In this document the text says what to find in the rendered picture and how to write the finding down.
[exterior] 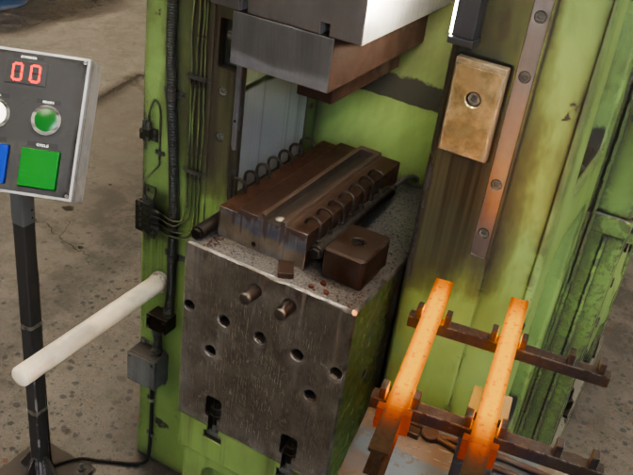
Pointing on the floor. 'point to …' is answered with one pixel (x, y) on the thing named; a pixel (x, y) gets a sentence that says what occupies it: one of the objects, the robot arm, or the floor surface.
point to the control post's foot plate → (24, 464)
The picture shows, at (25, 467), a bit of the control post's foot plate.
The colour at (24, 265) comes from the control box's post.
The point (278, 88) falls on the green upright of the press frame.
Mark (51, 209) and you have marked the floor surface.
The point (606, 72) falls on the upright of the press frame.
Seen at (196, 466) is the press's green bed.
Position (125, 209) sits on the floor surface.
